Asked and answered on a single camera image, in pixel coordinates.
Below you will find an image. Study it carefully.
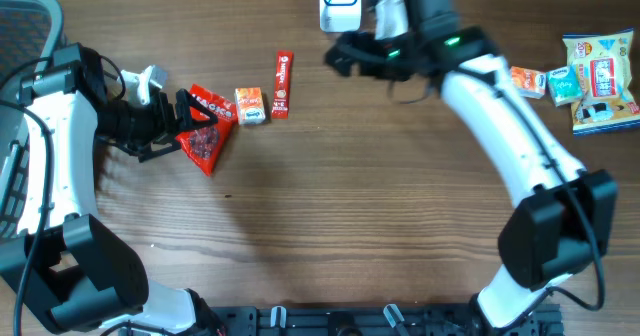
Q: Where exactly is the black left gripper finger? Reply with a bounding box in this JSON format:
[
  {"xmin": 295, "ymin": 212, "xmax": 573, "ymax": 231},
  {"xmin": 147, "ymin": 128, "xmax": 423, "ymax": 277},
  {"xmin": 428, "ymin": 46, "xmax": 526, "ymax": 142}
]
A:
[
  {"xmin": 175, "ymin": 89, "xmax": 218, "ymax": 135},
  {"xmin": 137, "ymin": 139, "xmax": 181, "ymax": 163}
]

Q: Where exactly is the red coffee stick sachet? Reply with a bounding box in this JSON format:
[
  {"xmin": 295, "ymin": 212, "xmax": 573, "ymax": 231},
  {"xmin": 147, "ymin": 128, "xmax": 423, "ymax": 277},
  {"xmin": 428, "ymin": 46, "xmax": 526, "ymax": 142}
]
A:
[{"xmin": 271, "ymin": 50, "xmax": 294, "ymax": 119}]

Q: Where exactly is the orange small carton box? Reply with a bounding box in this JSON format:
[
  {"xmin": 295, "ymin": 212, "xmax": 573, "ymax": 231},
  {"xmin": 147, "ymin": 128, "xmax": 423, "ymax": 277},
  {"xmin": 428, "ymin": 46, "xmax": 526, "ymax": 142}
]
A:
[{"xmin": 510, "ymin": 66, "xmax": 547, "ymax": 99}]

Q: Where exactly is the teal Kleenex tissue pack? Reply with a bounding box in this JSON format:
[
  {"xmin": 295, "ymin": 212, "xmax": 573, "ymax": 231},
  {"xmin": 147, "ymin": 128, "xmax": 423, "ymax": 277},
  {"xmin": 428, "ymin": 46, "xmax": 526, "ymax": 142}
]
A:
[{"xmin": 546, "ymin": 66, "xmax": 584, "ymax": 107}]

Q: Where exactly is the yellow white snack bag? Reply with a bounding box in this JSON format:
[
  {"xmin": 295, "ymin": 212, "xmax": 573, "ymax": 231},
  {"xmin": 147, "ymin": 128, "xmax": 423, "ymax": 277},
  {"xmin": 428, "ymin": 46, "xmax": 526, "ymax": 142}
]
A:
[{"xmin": 563, "ymin": 28, "xmax": 639, "ymax": 136}]

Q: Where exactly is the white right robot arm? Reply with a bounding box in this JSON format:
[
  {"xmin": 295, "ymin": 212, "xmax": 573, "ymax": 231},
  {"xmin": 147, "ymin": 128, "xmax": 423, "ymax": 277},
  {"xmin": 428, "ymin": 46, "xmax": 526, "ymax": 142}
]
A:
[{"xmin": 320, "ymin": 0, "xmax": 618, "ymax": 335}]

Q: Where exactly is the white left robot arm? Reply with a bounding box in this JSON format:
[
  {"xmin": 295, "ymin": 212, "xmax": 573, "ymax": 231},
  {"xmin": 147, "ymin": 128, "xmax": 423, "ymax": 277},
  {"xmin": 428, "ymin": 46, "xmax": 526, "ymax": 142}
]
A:
[{"xmin": 1, "ymin": 44, "xmax": 226, "ymax": 335}]

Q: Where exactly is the white barcode scanner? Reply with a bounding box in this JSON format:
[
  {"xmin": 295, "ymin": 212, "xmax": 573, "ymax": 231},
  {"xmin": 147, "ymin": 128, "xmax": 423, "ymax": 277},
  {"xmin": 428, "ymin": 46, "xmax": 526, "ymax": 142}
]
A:
[{"xmin": 319, "ymin": 0, "xmax": 362, "ymax": 33}]

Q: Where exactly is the red Hacks candy bag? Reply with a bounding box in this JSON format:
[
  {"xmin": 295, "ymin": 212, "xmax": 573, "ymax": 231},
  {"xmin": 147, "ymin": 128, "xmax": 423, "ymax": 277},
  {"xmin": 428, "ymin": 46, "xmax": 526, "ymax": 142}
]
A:
[{"xmin": 176, "ymin": 84, "xmax": 238, "ymax": 176}]

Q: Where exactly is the grey plastic shopping basket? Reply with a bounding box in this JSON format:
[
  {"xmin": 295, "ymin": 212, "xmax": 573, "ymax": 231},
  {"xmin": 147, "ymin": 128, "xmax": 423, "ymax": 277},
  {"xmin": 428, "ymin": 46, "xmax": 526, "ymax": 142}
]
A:
[{"xmin": 1, "ymin": 0, "xmax": 66, "ymax": 241}]

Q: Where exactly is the black aluminium mounting rail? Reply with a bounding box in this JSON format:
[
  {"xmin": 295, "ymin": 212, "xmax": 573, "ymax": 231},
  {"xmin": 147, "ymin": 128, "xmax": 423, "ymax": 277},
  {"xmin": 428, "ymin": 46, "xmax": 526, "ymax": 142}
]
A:
[{"xmin": 188, "ymin": 303, "xmax": 565, "ymax": 336}]

